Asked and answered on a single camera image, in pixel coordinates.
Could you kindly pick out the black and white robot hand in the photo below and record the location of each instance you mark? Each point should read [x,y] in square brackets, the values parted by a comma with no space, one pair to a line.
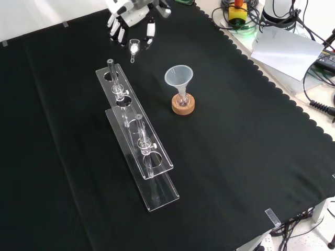
[131,15]

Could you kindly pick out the translucent plastic funnel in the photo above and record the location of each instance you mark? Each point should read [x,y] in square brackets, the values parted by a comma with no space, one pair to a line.
[178,78]

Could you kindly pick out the small round-bottom glass flask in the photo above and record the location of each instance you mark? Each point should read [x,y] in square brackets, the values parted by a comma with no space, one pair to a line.
[183,102]

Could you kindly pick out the clear acrylic funnel stand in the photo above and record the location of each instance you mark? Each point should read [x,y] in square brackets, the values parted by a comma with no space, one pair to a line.
[167,191]

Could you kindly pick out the yellow stop button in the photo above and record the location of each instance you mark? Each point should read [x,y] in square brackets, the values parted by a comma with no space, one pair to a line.
[237,14]

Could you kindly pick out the pale board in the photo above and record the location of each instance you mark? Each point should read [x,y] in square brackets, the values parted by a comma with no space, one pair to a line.
[285,52]

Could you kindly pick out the black cloth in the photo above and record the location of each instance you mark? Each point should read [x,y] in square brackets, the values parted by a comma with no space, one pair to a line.
[235,143]

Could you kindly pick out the black tripod leg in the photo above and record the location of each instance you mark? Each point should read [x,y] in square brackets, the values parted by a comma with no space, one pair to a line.
[330,38]

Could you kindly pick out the black power adapter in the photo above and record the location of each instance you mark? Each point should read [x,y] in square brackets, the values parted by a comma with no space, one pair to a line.
[327,60]

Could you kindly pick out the white power strip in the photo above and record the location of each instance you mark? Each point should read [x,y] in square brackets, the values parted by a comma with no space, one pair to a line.
[267,243]

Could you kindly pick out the white table leg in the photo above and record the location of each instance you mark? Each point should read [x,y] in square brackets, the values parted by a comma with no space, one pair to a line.
[319,210]

